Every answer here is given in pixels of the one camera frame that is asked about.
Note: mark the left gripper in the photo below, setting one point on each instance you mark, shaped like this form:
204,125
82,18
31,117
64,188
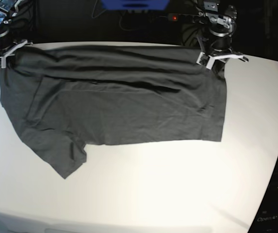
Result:
215,44

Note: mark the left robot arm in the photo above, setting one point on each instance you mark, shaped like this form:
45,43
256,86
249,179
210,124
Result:
219,27

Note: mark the black power strip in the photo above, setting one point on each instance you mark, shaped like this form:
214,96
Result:
183,18

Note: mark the blue box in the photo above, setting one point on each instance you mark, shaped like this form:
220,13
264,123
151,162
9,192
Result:
135,4

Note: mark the dark grey T-shirt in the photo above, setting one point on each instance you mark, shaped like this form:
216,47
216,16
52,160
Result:
61,100

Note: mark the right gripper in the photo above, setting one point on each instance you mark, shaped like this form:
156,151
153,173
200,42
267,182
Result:
6,41

